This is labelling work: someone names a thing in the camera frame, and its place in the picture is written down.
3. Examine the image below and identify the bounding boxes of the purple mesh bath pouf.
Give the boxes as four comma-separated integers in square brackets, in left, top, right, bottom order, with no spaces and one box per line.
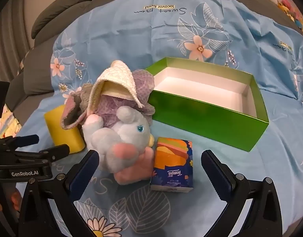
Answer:
[95,70,155,126]

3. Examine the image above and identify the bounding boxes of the person's left hand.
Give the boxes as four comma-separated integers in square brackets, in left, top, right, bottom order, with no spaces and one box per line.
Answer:
[0,190,22,211]

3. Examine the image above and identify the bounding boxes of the grey elephant plush toy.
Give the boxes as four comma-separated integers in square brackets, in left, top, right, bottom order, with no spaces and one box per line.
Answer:
[82,105,157,185]

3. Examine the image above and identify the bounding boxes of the yellow patterned cloth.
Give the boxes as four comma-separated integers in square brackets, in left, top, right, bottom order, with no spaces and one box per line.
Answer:
[0,104,22,139]

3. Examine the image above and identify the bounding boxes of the grey sofa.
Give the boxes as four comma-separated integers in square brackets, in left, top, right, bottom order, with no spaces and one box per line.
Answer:
[0,0,303,119]

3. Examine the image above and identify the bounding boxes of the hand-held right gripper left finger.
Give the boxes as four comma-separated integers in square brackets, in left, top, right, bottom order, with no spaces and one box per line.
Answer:
[17,149,100,237]

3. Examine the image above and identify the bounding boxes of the colourful tissue pack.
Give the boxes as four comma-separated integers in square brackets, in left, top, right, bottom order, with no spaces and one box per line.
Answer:
[150,137,194,193]

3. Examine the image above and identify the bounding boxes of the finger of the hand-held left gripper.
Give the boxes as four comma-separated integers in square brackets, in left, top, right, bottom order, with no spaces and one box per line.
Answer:
[0,134,39,151]
[8,144,70,165]

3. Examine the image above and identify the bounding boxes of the blue floral bedsheet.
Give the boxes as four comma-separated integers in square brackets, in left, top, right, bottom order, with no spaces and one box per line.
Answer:
[8,0,303,237]

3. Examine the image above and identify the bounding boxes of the white knitted cloth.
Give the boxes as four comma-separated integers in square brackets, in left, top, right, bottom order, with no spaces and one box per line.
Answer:
[88,60,147,111]

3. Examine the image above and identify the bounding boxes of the yellow sponge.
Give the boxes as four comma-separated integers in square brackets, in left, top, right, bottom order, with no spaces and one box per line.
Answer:
[44,104,86,155]

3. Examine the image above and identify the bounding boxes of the green cardboard box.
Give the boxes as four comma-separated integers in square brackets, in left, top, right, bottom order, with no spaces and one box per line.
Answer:
[144,57,270,152]

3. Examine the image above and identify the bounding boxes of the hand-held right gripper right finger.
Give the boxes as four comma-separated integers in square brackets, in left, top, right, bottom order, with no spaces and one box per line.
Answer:
[201,149,282,237]

